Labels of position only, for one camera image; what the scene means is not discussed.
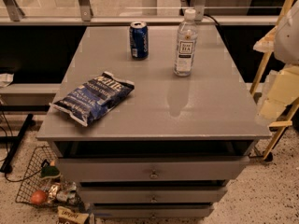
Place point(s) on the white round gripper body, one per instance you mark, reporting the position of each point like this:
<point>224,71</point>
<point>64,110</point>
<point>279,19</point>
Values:
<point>288,41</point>

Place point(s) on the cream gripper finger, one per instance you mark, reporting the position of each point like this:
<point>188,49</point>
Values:
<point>266,43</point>
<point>279,90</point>

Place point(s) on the clear plastic water bottle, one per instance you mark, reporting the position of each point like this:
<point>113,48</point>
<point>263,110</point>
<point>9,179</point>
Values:
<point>186,43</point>

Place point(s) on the blue chip bag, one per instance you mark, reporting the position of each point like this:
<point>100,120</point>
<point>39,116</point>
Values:
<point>94,98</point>

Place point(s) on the yellow snack bag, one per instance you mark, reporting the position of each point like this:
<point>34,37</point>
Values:
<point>67,216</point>

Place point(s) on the blue soda can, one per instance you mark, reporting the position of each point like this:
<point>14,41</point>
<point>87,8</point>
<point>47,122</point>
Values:
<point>139,42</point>

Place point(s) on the grey drawer cabinet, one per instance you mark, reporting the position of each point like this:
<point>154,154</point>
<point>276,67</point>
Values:
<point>209,113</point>

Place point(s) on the top grey drawer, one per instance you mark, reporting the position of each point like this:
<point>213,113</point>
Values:
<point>152,169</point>

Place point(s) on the grey drawer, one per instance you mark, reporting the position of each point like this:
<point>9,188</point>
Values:
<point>152,169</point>
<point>151,194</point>
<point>151,211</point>

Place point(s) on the middle grey drawer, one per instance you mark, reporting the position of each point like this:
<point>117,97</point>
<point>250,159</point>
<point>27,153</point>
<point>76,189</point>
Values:
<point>151,194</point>

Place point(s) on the bottom grey drawer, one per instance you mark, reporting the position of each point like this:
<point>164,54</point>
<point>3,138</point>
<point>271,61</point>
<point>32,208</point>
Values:
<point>151,211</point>

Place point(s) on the crumpled silver wrapper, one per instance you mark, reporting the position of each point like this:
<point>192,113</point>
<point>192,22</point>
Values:
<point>63,193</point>

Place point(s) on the green sponge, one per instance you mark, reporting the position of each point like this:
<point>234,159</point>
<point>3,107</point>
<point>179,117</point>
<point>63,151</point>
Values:
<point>49,172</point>

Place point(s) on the white paper scrap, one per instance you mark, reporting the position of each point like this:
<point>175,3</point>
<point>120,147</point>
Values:
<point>5,79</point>

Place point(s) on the red apple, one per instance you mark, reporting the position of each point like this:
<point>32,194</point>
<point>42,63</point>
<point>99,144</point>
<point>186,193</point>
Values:
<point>38,197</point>

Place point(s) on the black metal stand leg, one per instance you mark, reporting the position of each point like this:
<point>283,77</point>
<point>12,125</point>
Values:
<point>15,141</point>

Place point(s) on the black wire basket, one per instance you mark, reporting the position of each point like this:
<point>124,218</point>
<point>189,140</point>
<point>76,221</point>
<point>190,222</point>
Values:
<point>32,182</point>

